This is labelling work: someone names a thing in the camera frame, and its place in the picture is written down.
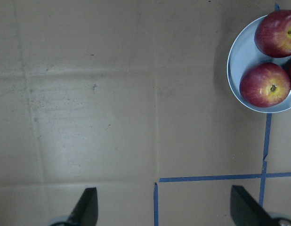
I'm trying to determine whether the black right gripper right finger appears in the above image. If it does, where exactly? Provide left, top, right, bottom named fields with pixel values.
left=230, top=185, right=291, bottom=226

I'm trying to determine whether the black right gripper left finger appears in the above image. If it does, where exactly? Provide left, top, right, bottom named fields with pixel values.
left=66, top=187, right=98, bottom=226

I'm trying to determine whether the red apple plate lower left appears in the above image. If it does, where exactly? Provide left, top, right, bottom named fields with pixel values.
left=239, top=63, right=291, bottom=108

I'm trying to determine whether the white plate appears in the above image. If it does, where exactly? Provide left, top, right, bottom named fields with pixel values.
left=226, top=16, right=291, bottom=113

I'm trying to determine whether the red apple plate top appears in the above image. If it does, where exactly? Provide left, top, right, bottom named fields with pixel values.
left=254, top=9, right=291, bottom=58

